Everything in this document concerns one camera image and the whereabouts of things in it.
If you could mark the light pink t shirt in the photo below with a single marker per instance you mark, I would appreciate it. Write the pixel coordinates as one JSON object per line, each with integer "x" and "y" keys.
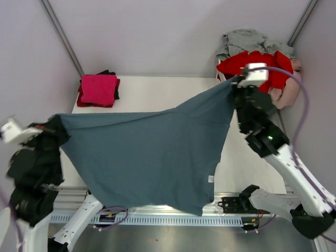
{"x": 287, "y": 96}

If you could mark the white slotted cable duct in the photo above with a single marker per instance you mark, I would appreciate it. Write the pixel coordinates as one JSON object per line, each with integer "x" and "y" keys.
{"x": 170, "y": 220}

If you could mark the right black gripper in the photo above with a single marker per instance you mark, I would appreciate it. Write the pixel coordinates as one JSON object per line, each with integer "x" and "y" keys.
{"x": 252, "y": 88}

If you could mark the right corner aluminium profile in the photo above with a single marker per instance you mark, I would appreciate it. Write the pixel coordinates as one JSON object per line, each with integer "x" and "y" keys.
{"x": 302, "y": 22}

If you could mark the left corner aluminium profile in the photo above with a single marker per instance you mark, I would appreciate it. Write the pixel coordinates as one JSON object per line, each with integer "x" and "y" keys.
{"x": 51, "y": 14}

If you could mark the corner aluminium profile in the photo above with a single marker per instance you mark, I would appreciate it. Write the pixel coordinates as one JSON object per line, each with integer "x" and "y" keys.
{"x": 51, "y": 14}
{"x": 302, "y": 22}

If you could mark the white plastic laundry basket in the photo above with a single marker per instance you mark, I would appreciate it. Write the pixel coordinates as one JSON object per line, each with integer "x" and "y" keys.
{"x": 219, "y": 75}

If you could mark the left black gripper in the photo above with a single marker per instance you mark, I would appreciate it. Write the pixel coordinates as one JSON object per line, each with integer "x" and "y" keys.
{"x": 54, "y": 126}

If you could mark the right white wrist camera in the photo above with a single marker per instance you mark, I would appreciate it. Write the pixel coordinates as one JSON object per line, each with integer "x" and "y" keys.
{"x": 254, "y": 74}

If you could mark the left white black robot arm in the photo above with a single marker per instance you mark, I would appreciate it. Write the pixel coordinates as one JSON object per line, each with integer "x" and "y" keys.
{"x": 32, "y": 206}

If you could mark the folded black t shirt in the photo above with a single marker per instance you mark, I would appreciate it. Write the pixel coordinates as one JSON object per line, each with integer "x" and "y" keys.
{"x": 115, "y": 84}

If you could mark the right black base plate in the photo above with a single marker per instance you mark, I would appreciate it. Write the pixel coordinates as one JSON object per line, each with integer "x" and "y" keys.
{"x": 238, "y": 205}

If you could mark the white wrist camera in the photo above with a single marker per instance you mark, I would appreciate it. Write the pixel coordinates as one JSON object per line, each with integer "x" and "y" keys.
{"x": 12, "y": 132}
{"x": 254, "y": 74}

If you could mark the aluminium mounting rail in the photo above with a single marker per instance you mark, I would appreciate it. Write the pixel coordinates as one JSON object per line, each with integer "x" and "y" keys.
{"x": 198, "y": 203}

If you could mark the blue grey t shirt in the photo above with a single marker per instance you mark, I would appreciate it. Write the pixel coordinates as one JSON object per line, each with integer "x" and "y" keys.
{"x": 152, "y": 158}

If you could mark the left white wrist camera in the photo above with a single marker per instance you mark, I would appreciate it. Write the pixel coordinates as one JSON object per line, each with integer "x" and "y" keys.
{"x": 12, "y": 132}

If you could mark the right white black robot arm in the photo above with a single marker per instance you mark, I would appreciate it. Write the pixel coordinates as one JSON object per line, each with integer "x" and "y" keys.
{"x": 312, "y": 211}

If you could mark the right side aluminium rail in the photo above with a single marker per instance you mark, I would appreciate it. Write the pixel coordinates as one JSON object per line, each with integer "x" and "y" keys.
{"x": 281, "y": 124}

